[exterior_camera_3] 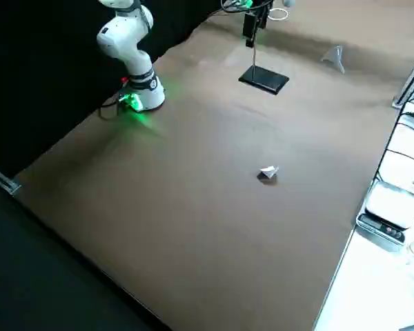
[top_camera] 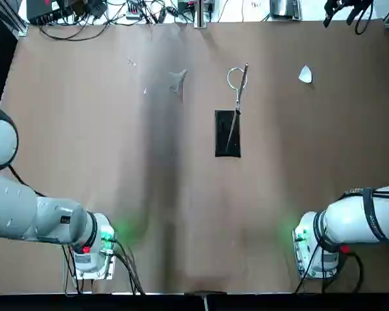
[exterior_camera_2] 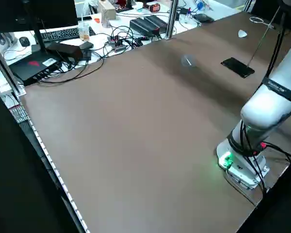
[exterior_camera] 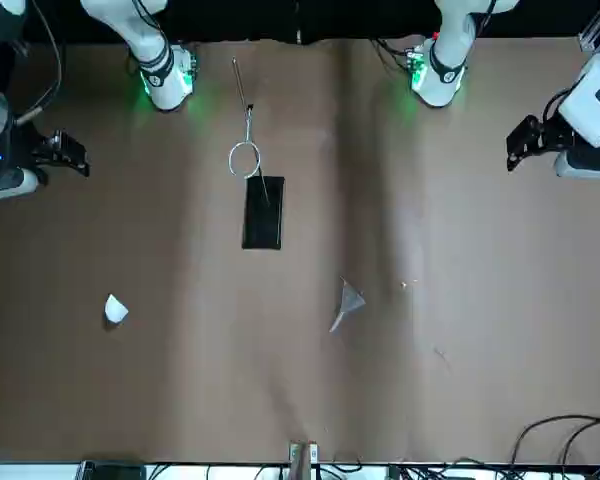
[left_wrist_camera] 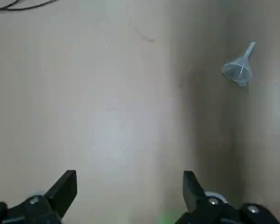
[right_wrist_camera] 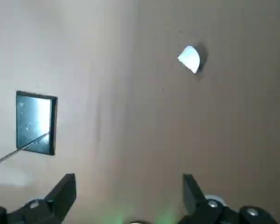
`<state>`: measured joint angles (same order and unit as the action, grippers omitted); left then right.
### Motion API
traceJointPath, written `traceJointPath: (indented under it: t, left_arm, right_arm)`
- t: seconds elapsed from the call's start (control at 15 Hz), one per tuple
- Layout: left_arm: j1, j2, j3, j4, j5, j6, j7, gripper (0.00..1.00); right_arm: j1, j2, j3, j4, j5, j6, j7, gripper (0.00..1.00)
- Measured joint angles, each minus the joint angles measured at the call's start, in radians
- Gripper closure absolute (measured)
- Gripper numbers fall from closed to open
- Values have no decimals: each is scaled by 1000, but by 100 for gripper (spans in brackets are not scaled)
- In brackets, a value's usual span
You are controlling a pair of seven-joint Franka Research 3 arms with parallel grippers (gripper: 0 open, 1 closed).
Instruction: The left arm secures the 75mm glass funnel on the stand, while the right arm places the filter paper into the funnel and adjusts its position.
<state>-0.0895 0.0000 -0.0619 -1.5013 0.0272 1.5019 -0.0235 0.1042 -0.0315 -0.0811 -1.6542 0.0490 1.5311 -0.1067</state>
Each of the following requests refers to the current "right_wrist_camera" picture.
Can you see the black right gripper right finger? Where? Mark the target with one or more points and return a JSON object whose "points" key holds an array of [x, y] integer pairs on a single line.
{"points": [[193, 193]]}

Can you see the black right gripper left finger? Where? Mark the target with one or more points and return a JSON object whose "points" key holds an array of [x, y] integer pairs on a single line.
{"points": [[58, 193]]}

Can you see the white filter paper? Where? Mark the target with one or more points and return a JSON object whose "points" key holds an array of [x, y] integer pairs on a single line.
{"points": [[189, 58]]}

